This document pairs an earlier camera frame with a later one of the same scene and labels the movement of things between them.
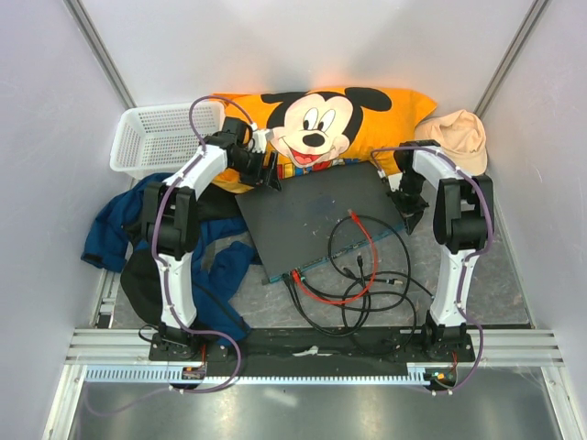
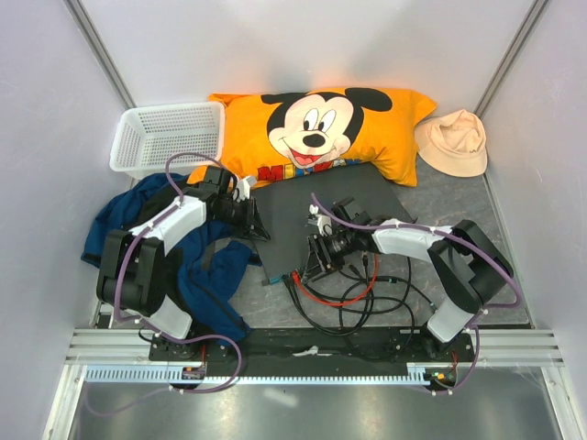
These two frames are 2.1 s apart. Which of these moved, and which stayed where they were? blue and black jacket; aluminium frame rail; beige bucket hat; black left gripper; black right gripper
Moved: black right gripper; black left gripper
Stayed: blue and black jacket; beige bucket hat; aluminium frame rail
